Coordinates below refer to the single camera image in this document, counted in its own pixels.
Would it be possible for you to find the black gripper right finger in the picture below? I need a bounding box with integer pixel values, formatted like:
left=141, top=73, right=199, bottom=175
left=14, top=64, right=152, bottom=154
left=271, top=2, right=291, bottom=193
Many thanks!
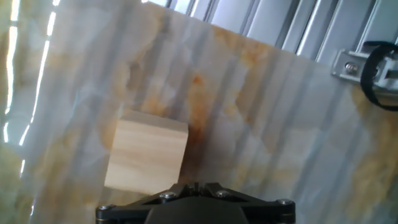
left=198, top=182, right=297, bottom=224

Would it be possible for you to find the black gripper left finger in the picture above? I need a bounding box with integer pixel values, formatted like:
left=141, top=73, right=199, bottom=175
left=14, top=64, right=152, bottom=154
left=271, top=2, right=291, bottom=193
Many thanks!
left=95, top=182, right=197, bottom=224

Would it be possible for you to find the light wooden block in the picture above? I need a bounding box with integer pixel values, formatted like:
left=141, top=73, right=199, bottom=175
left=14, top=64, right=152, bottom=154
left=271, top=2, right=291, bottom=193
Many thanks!
left=104, top=109, right=190, bottom=196

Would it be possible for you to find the orange marble pattern mat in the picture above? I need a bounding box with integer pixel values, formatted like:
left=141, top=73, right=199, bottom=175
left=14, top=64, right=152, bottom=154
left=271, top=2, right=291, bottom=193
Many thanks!
left=0, top=0, right=398, bottom=224

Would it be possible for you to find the black velcro strap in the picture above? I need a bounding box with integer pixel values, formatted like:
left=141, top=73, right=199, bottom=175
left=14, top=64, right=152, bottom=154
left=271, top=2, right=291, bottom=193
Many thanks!
left=359, top=40, right=398, bottom=112

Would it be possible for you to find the aluminium pole with bracket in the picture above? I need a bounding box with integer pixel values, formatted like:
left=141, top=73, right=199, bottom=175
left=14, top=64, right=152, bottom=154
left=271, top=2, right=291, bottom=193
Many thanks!
left=331, top=40, right=398, bottom=97

